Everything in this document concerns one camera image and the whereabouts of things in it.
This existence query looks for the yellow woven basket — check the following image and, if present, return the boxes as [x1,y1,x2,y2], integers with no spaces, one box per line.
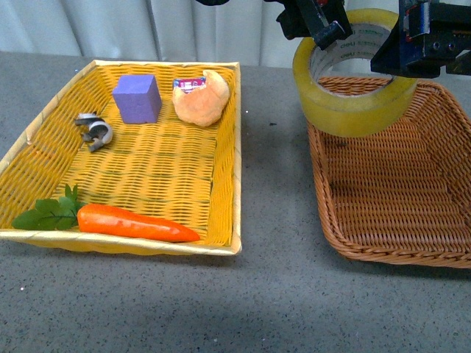
[1,60,241,256]

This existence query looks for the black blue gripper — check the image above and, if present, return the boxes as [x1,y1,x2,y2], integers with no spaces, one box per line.
[277,0,470,78]

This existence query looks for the white pleated curtain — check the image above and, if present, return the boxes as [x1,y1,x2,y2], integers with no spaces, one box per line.
[0,0,471,85]

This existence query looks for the toy croissant bread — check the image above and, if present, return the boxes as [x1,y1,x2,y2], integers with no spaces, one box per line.
[172,70,230,127]

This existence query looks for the clear yellowish tape roll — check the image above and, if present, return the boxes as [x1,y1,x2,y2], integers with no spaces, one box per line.
[292,8,417,138]

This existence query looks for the purple foam block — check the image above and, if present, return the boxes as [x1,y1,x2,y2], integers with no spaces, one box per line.
[112,74,162,124]

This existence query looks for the orange toy carrot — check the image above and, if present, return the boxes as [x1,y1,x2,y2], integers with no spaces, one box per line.
[12,185,200,243]

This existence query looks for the grey white toy animal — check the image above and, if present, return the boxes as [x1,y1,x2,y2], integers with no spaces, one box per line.
[74,113,113,152]

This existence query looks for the brown wicker basket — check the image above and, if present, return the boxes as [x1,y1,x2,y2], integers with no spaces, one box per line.
[308,80,470,268]

